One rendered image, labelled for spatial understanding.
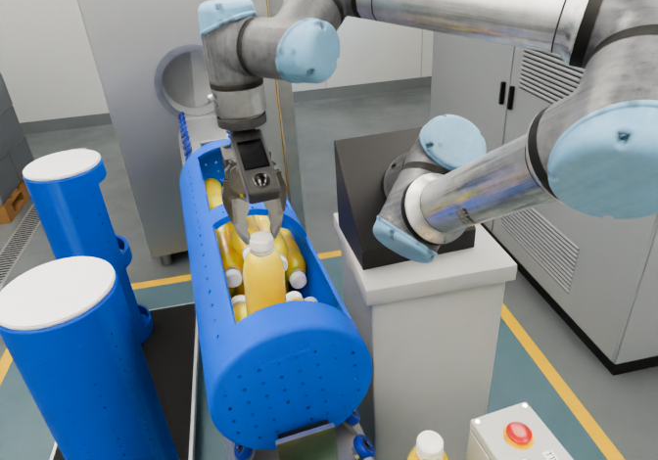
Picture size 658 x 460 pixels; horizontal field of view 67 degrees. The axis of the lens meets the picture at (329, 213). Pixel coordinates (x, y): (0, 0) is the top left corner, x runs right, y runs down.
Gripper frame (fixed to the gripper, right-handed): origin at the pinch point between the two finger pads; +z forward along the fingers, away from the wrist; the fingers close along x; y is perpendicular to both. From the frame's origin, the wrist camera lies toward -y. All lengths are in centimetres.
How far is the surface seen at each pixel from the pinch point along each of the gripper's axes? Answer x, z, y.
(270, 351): 2.3, 14.5, -10.9
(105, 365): 39, 48, 33
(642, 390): -153, 134, 31
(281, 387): 1.5, 22.4, -11.4
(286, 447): 2.8, 30.1, -16.9
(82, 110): 110, 115, 511
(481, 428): -25.3, 23.7, -28.3
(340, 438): -8.1, 41.1, -10.8
